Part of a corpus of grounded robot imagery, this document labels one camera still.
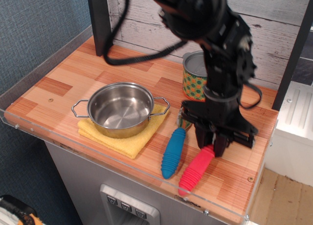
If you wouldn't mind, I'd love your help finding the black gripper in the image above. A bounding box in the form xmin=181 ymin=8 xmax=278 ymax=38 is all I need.
xmin=181 ymin=87 xmax=258 ymax=158

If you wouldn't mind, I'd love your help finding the blue handled fork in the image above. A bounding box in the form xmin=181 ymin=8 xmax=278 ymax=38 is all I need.
xmin=161 ymin=107 xmax=192 ymax=179

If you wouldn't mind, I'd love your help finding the green orange patterned tin can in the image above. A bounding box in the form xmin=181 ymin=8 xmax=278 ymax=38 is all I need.
xmin=182 ymin=51 xmax=207 ymax=102

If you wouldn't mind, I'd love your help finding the grey dispenser button panel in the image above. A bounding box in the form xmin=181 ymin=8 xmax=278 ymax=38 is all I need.
xmin=100 ymin=184 xmax=160 ymax=225

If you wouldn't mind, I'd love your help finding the clear acrylic edge guard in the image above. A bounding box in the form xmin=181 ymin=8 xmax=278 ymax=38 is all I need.
xmin=0 ymin=28 xmax=278 ymax=225

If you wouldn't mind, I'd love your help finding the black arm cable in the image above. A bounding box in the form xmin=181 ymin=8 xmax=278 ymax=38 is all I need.
xmin=102 ymin=0 xmax=264 ymax=110

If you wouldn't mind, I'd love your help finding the dark vertical post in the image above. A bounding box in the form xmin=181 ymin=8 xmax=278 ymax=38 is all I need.
xmin=88 ymin=0 xmax=111 ymax=56
xmin=272 ymin=0 xmax=313 ymax=111

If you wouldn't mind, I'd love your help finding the dark vertical post left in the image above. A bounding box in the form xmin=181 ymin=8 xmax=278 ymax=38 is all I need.
xmin=88 ymin=0 xmax=111 ymax=56

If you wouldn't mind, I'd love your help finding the grey toy kitchen cabinet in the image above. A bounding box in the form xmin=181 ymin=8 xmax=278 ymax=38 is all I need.
xmin=46 ymin=142 xmax=222 ymax=225

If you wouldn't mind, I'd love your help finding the stainless steel pot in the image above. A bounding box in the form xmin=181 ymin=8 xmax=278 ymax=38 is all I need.
xmin=71 ymin=82 xmax=170 ymax=138

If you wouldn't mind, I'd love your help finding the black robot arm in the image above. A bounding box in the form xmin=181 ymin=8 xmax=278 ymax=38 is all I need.
xmin=154 ymin=0 xmax=258 ymax=157

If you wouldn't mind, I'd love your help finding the yellow folded cloth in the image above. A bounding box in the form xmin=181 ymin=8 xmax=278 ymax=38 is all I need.
xmin=77 ymin=114 xmax=167 ymax=159

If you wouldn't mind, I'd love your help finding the white cabinet right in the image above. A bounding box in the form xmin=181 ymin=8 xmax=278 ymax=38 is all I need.
xmin=265 ymin=81 xmax=313 ymax=186

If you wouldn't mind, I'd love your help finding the orange object bottom left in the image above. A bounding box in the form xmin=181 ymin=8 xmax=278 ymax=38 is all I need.
xmin=31 ymin=214 xmax=44 ymax=225

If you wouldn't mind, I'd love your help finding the red handled spoon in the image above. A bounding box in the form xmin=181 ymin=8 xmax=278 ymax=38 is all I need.
xmin=178 ymin=144 xmax=215 ymax=197

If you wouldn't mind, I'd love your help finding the dark vertical post right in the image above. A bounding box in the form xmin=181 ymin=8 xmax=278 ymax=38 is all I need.
xmin=272 ymin=0 xmax=313 ymax=111

